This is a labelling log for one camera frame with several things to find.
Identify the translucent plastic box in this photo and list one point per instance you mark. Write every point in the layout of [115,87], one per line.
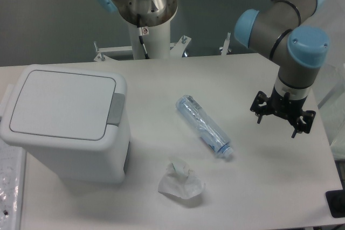
[329,86]

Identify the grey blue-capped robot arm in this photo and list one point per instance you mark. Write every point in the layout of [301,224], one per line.
[278,34]

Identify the black device at edge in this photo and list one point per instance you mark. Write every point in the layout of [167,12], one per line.
[335,200]

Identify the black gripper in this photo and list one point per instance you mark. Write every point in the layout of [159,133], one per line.
[284,108]

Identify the crumpled white tissue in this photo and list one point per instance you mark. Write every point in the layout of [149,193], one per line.
[180,180]

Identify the white push-lid trash can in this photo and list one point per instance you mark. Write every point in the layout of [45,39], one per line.
[72,120]

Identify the crushed clear plastic bottle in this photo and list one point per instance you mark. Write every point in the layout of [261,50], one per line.
[208,130]

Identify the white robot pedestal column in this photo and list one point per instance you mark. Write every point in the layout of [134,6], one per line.
[149,27]

